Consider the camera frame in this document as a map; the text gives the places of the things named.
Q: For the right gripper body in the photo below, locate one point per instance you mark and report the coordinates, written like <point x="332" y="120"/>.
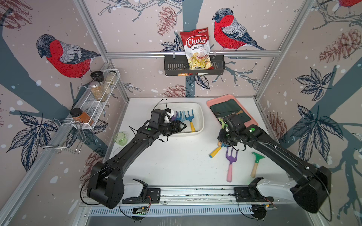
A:
<point x="227" y="137"/>

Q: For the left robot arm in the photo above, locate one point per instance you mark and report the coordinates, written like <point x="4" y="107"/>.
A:
<point x="106" y="185"/>

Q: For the Chuba cassava chips bag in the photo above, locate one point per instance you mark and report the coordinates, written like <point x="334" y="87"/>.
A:
<point x="197" y="49"/>

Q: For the black wall basket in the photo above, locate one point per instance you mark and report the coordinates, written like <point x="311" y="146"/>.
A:
<point x="175" y="65"/>

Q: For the orange spice jar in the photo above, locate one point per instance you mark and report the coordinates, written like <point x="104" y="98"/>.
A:
<point x="79" y="115"/>

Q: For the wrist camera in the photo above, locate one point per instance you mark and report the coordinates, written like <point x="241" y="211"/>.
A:
<point x="161" y="116"/>
<point x="233" y="121"/>

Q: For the black lid spice jar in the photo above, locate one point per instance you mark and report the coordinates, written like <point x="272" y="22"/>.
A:
<point x="98" y="76"/>

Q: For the wire cup holder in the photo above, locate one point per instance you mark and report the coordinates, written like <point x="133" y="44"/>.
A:
<point x="69" y="137"/>

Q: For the white storage box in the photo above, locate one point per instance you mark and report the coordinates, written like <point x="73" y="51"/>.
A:
<point x="198" y="120"/>

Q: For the blue claw rake yellow handle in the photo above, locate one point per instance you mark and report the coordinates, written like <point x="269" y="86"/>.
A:
<point x="190" y="116"/>

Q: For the purple rake pink handle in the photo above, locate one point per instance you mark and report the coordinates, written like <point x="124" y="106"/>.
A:
<point x="175" y="116"/>
<point x="231" y="156"/>

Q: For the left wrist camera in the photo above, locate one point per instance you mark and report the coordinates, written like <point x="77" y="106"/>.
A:
<point x="161" y="116"/>

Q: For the silver lid spice jar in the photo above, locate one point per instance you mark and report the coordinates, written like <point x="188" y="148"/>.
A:
<point x="98" y="91"/>

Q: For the white wire spice rack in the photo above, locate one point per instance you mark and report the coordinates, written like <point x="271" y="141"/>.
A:
<point x="95" y="109"/>

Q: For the teal rake yellow handle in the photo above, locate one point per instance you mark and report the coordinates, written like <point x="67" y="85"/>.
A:
<point x="219" y="146"/>

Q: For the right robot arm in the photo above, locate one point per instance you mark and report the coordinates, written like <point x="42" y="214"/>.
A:
<point x="313" y="183"/>

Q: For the dark green cloth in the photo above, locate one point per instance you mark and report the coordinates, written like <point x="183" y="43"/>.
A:
<point x="223" y="109"/>

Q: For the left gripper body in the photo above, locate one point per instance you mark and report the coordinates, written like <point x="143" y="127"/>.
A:
<point x="169" y="128"/>

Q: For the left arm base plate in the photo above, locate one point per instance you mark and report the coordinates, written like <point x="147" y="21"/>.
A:
<point x="150" y="195"/>

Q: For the green plastic cup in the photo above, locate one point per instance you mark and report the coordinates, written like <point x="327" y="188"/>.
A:
<point x="121" y="139"/>

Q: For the clear spice jar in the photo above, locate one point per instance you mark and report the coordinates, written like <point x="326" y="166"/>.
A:
<point x="111" y="78"/>

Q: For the pink tray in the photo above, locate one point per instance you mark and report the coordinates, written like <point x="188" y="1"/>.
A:
<point x="226" y="98"/>

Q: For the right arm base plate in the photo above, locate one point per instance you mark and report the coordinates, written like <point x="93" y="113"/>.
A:
<point x="250" y="193"/>

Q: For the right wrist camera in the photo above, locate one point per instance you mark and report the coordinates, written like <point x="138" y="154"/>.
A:
<point x="233" y="121"/>

